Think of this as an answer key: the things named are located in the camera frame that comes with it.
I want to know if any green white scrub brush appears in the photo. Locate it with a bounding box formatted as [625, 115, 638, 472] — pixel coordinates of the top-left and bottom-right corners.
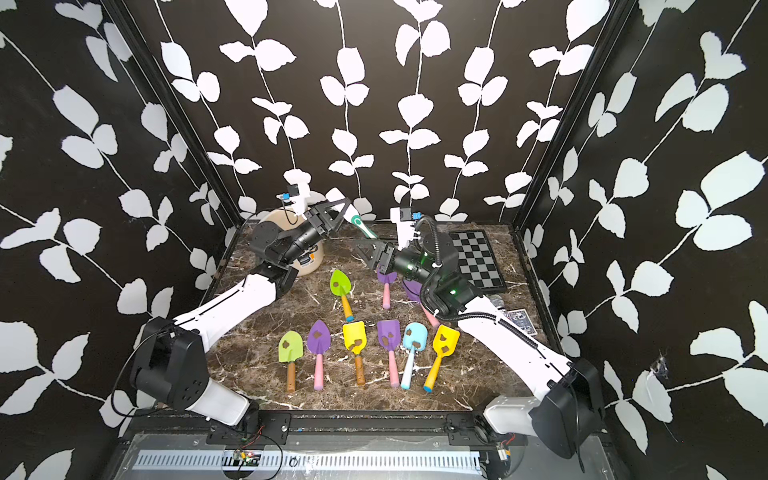
[351, 215, 378, 240]

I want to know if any lime pointed trowel yellow handle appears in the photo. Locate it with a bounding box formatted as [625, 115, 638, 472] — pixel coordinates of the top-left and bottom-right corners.
[330, 269, 354, 322]

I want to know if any lime square trowel wooden handle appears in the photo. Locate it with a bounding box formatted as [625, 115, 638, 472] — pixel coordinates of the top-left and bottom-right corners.
[278, 330, 304, 393]

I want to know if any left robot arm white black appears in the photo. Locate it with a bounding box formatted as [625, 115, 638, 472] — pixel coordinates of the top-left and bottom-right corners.
[129, 197, 358, 435]

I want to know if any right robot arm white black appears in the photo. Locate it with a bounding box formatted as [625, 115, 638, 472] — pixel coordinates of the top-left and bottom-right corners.
[347, 215, 605, 459]

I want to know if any cream plastic bucket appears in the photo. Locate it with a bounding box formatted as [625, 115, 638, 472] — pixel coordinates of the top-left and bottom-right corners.
[261, 209, 325, 277]

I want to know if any purple square trowel front row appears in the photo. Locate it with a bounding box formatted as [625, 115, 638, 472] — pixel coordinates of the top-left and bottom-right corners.
[377, 320, 401, 388]

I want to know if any light blue trowel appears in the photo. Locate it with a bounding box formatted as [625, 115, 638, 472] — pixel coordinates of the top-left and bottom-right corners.
[400, 322, 428, 390]

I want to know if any purple pointed trowel front row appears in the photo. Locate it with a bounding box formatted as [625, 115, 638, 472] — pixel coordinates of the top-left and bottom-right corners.
[306, 320, 332, 391]

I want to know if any black white checkerboard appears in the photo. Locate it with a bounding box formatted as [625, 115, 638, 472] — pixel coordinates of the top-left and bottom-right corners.
[449, 229, 507, 294]

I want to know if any playing card deck box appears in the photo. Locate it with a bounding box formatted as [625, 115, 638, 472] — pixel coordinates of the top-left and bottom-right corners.
[505, 309, 537, 337]

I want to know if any purple square trowel pink handle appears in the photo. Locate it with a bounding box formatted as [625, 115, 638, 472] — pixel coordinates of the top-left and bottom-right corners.
[403, 279, 440, 329]

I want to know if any purple pointed trowel pink handle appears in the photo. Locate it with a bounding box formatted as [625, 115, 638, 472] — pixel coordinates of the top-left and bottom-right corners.
[377, 272, 397, 310]

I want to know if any yellow square trowel wooden handle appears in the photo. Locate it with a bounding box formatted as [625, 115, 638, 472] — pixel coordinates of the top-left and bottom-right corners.
[343, 321, 367, 386]

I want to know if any black front rail base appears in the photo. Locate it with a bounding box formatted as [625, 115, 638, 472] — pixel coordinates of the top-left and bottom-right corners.
[127, 410, 529, 449]

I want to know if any white perforated cable tray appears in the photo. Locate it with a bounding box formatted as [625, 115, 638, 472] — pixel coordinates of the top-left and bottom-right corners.
[129, 450, 482, 474]

